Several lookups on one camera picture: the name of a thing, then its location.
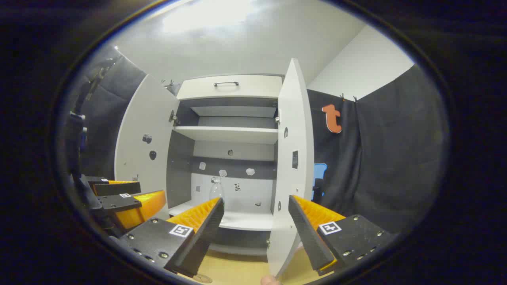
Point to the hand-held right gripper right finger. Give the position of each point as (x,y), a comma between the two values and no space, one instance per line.
(307,233)

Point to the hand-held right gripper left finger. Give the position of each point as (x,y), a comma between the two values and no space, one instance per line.
(206,233)

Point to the white cabinet shelf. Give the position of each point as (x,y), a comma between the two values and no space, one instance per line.
(245,219)
(229,134)

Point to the black backdrop cloth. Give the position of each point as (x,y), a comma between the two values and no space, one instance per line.
(396,158)

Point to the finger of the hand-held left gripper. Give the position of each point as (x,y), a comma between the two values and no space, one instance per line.
(119,202)
(119,188)

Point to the blue object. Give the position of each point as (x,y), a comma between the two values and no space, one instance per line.
(320,170)

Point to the round brown coaster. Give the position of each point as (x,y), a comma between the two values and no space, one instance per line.
(202,278)

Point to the white and grey cabinet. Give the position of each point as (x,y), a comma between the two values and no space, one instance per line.
(180,170)

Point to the white cabinet drawer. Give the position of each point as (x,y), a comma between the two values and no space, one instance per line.
(237,92)

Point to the white cabinet door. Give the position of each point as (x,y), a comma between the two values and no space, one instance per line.
(295,118)
(138,111)

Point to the metal door hinge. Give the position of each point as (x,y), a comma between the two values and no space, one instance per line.
(277,118)
(173,118)

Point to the clear plastic bottle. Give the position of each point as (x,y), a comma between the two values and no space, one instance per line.
(216,192)

